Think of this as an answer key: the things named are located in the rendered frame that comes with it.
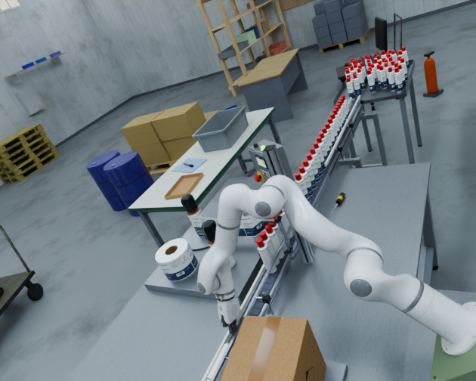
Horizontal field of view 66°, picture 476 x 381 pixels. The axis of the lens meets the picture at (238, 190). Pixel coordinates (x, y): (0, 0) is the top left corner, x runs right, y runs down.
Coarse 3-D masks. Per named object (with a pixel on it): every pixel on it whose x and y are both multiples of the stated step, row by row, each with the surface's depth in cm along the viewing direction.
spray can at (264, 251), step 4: (256, 240) 178; (260, 240) 177; (260, 244) 177; (264, 244) 179; (260, 248) 178; (264, 248) 177; (260, 252) 179; (264, 252) 178; (268, 252) 179; (264, 256) 179; (268, 256) 180; (264, 260) 181; (268, 260) 180; (264, 264) 182; (268, 264) 181; (272, 268) 183; (276, 268) 185; (272, 272) 184
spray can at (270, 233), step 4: (268, 228) 183; (272, 228) 185; (268, 232) 184; (272, 232) 185; (268, 236) 185; (272, 236) 184; (276, 236) 186; (272, 240) 186; (276, 240) 186; (276, 244) 187; (276, 248) 188; (280, 252) 190; (280, 256) 191; (284, 256) 192
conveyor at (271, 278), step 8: (320, 184) 238; (312, 200) 226; (280, 264) 189; (264, 272) 188; (272, 280) 181; (256, 288) 180; (264, 288) 178; (248, 304) 174; (256, 304) 172; (256, 312) 167; (240, 320) 167; (232, 336) 161
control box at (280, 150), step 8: (264, 144) 170; (272, 144) 167; (280, 144) 164; (256, 152) 168; (280, 152) 163; (256, 160) 172; (256, 168) 178; (264, 168) 168; (288, 168) 168; (264, 176) 174; (288, 176) 169
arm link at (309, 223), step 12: (276, 180) 127; (288, 180) 130; (288, 192) 126; (300, 192) 128; (288, 204) 129; (300, 204) 126; (288, 216) 131; (300, 216) 123; (312, 216) 122; (300, 228) 123; (312, 228) 122; (324, 228) 122; (336, 228) 123; (312, 240) 123; (324, 240) 122; (336, 240) 122; (348, 240) 125; (360, 240) 126; (336, 252) 130; (348, 252) 128
